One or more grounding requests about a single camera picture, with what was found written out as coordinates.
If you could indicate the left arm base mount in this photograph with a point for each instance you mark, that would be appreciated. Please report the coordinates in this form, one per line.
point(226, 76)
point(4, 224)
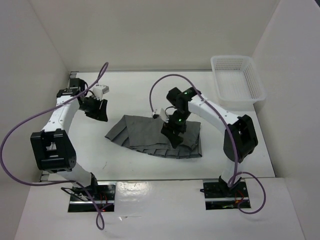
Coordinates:
point(103, 196)

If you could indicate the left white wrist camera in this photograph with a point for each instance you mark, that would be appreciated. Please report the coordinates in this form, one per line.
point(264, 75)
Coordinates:
point(99, 91)

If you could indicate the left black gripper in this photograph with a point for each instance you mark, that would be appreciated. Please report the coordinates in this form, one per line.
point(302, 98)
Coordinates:
point(100, 114)

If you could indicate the grey pleated skirt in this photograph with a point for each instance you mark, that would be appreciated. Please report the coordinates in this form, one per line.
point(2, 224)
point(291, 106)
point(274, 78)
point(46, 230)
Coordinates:
point(143, 135)

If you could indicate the white perforated plastic basket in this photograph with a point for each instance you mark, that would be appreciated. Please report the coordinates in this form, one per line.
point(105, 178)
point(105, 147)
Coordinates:
point(236, 81)

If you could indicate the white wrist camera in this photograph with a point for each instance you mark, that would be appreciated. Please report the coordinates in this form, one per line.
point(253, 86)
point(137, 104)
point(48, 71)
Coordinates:
point(99, 91)
point(160, 114)

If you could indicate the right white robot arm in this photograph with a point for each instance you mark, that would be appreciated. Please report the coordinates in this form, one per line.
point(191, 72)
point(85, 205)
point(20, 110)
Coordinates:
point(240, 138)

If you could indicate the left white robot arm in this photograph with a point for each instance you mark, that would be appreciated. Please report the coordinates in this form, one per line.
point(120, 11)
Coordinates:
point(84, 178)

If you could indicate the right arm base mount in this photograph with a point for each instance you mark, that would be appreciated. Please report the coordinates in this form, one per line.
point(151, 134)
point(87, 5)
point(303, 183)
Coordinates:
point(218, 196)

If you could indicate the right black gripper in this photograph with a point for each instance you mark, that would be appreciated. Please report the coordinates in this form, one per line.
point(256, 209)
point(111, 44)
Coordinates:
point(168, 129)

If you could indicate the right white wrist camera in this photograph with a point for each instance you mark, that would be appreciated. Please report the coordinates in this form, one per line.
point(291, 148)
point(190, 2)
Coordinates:
point(160, 114)

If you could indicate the aluminium table edge rail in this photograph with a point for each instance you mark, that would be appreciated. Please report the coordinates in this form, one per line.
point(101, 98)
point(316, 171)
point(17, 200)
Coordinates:
point(71, 75)

